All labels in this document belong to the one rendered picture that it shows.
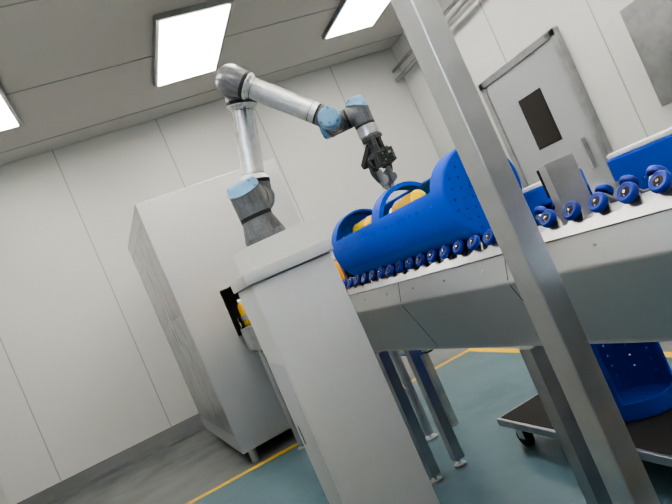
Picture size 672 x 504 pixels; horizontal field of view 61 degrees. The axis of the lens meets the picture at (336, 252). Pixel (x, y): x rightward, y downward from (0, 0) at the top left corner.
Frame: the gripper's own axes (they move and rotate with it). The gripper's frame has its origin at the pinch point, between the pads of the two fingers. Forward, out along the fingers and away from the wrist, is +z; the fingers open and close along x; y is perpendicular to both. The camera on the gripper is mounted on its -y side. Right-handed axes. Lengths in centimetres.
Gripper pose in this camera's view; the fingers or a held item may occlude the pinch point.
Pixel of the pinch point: (389, 189)
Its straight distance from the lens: 211.5
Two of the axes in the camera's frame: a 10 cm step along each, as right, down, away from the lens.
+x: 8.4, -3.6, 4.1
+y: 3.7, -1.7, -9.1
